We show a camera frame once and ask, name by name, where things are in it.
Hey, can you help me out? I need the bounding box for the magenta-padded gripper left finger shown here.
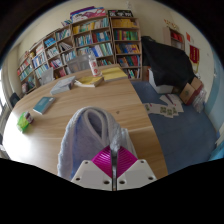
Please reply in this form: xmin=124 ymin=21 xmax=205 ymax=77
xmin=70 ymin=145 xmax=116 ymax=192

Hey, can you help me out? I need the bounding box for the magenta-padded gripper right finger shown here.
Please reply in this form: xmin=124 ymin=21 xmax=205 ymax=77
xmin=114 ymin=145 xmax=158 ymax=192

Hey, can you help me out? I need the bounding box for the white knitted towel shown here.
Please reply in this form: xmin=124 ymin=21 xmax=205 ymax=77
xmin=57 ymin=106 xmax=138 ymax=181

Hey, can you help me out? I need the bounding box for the group of paper sheets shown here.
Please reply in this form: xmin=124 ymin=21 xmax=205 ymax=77
xmin=143 ymin=93 xmax=185 ymax=119

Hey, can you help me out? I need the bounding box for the teal book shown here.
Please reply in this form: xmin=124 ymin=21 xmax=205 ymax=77
xmin=32 ymin=96 xmax=57 ymax=115

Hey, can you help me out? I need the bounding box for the green plastic bag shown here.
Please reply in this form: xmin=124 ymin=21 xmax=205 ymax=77
xmin=16 ymin=111 xmax=32 ymax=133

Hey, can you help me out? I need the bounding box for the white box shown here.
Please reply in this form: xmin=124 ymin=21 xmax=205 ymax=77
xmin=148 ymin=68 xmax=175 ymax=95

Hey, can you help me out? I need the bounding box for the grey book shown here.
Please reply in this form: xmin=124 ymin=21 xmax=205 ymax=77
xmin=49 ymin=75 xmax=77 ymax=96

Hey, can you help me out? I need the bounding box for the brown cardboard box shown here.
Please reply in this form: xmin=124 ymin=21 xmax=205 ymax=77
xmin=179 ymin=77 xmax=205 ymax=106

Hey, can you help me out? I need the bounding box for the stack of yellow books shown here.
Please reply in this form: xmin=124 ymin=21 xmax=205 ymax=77
xmin=99 ymin=65 xmax=129 ymax=83

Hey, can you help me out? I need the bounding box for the grey mesh chair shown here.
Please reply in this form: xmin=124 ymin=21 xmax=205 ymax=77
xmin=66 ymin=54 xmax=91 ymax=74
xmin=39 ymin=67 xmax=55 ymax=86

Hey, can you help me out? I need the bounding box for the dark office chair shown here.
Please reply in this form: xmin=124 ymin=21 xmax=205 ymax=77
xmin=9 ymin=92 xmax=21 ymax=108

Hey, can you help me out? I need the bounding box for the black cloth cover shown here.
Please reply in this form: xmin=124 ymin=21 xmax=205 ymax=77
xmin=140 ymin=35 xmax=196 ymax=90

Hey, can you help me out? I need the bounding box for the wooden bookshelf unit with books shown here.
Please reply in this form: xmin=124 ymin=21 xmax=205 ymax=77
xmin=16 ymin=5 xmax=144 ymax=96

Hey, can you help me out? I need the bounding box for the red wall poster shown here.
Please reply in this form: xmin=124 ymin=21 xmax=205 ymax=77
xmin=189 ymin=44 xmax=200 ymax=65

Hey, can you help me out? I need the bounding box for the small wooden wall shelf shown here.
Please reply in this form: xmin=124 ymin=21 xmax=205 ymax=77
xmin=163 ymin=26 xmax=185 ymax=51

